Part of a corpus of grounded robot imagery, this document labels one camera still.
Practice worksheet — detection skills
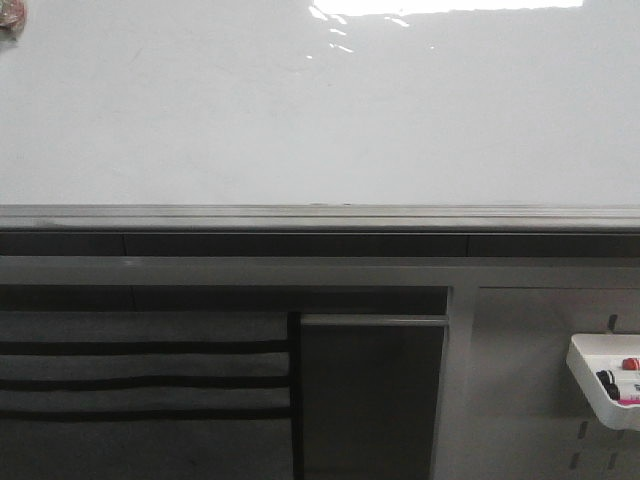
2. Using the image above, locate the red capped marker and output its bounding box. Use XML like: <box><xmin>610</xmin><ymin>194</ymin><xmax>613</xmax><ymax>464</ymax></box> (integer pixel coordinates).
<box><xmin>621</xmin><ymin>357</ymin><xmax>640</xmax><ymax>371</ymax></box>

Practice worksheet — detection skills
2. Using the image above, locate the white plastic marker tray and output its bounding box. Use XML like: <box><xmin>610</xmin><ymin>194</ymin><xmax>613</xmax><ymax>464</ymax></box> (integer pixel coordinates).
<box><xmin>566</xmin><ymin>334</ymin><xmax>639</xmax><ymax>431</ymax></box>

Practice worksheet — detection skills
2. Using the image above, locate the grey fabric pocket organizer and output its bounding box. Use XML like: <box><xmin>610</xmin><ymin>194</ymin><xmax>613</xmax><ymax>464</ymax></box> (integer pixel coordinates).
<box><xmin>1</xmin><ymin>312</ymin><xmax>303</xmax><ymax>479</ymax></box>

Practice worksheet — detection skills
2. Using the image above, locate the white glossy whiteboard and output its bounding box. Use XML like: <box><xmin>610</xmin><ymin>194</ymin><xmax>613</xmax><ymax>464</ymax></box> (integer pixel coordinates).
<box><xmin>1</xmin><ymin>1</ymin><xmax>639</xmax><ymax>231</ymax></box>

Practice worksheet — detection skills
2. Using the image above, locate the black capped marker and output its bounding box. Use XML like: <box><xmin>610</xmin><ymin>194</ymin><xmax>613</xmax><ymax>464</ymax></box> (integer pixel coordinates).
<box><xmin>604</xmin><ymin>383</ymin><xmax>640</xmax><ymax>401</ymax></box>
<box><xmin>596</xmin><ymin>370</ymin><xmax>639</xmax><ymax>385</ymax></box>

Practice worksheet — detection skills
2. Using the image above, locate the dark grey panel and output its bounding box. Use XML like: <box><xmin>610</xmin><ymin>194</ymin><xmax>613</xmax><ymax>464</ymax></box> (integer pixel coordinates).
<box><xmin>301</xmin><ymin>315</ymin><xmax>446</xmax><ymax>479</ymax></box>

